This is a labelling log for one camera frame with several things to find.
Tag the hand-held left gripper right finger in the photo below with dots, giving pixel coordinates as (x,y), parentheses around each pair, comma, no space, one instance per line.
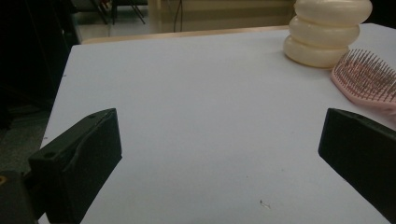
(364,155)

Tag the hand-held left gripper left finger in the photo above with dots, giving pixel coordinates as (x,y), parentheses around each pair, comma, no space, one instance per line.
(81,161)

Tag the pink hairbrush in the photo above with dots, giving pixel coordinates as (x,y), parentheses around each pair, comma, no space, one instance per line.
(367,81)

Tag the cream ribbed round container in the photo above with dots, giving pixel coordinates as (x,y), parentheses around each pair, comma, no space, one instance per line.
(323,34)

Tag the dark metal stand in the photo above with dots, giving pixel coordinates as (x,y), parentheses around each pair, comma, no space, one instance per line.
(124,11)

